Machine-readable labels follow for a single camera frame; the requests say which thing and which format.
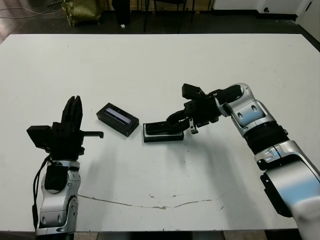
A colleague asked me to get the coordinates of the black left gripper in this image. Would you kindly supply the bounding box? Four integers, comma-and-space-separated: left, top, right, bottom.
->
48, 95, 105, 159

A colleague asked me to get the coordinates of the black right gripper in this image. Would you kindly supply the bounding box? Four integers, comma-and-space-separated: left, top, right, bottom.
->
166, 96, 221, 135

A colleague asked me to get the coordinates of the black phone-like camera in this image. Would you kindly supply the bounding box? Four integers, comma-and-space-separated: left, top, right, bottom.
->
145, 121, 176, 136

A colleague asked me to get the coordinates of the black box lid silver stripe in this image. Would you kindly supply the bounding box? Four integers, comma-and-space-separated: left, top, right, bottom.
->
95, 102, 140, 138

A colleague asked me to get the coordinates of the black box base white inlay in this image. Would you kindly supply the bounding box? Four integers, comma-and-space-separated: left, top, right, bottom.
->
143, 121, 185, 144

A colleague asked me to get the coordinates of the yellow-green plastic bag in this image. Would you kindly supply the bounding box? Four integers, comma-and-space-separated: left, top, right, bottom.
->
62, 0, 102, 28

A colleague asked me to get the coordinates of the black upright case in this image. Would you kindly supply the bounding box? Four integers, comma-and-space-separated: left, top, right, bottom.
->
113, 0, 131, 25

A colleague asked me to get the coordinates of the white door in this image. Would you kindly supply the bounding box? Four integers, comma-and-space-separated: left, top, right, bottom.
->
296, 0, 320, 43

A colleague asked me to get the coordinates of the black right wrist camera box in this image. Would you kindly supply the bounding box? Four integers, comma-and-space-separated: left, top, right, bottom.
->
181, 83, 205, 101

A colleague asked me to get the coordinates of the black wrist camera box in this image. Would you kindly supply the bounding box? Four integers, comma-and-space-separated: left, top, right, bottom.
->
181, 83, 205, 101
26, 125, 54, 151

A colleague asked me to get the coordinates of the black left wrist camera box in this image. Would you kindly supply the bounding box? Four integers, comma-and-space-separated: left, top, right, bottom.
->
26, 125, 54, 151

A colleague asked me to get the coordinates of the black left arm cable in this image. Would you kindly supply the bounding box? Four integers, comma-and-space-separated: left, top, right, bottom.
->
31, 154, 52, 230

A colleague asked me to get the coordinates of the thin white floor cable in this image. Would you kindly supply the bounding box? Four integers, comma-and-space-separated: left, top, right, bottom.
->
0, 1, 65, 20

